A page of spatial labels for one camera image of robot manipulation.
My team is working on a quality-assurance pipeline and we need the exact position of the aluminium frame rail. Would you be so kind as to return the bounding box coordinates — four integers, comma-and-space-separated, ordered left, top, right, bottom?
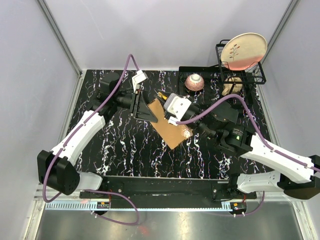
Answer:
36, 0, 84, 77

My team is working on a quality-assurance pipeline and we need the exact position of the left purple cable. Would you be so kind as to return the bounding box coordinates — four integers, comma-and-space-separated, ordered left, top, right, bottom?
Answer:
42, 53, 141, 226

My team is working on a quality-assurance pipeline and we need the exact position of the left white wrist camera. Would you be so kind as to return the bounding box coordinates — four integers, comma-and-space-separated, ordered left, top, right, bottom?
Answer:
131, 70, 148, 91

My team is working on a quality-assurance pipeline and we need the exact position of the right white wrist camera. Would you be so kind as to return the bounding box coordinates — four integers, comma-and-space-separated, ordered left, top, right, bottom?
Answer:
163, 93, 192, 126

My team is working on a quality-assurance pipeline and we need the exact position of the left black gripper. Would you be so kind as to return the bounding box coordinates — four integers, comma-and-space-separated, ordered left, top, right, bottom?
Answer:
113, 89, 160, 123

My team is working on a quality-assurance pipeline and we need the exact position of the cream pink plate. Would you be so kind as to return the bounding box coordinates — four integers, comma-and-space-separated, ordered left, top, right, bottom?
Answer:
220, 32, 268, 71

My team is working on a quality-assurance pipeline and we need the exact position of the beige ceramic mug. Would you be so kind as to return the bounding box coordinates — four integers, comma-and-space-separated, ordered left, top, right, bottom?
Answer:
221, 77, 243, 96

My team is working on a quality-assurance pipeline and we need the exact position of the pink patterned bowl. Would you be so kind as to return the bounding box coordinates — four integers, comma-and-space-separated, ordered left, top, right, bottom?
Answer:
184, 73, 205, 92

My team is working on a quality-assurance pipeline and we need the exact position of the brown cardboard express box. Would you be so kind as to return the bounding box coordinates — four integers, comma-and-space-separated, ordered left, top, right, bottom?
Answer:
148, 99, 193, 150

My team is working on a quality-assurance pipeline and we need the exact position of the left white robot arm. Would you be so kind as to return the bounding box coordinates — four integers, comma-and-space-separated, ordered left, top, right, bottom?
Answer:
37, 70, 158, 198

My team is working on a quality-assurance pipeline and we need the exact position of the purple cable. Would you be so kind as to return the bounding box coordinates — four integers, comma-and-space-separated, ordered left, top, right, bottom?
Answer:
42, 53, 141, 226
174, 96, 320, 217

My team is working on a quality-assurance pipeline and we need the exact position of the black wire dish rack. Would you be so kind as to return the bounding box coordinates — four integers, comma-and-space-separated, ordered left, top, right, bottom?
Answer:
177, 39, 267, 107

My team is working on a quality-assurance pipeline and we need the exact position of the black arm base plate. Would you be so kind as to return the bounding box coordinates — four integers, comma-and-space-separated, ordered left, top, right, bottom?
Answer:
99, 176, 257, 201

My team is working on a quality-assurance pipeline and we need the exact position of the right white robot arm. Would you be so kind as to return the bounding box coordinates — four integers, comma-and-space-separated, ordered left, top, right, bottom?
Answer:
182, 102, 320, 200

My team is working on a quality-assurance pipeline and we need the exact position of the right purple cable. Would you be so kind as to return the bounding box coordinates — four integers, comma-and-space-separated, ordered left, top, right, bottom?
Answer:
174, 96, 320, 217

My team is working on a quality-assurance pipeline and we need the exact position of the yellow black utility knife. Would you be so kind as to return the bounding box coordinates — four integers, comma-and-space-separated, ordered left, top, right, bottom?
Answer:
157, 91, 168, 101

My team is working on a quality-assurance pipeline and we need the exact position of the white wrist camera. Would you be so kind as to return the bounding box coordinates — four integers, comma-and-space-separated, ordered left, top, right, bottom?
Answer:
131, 70, 148, 91
163, 93, 192, 126

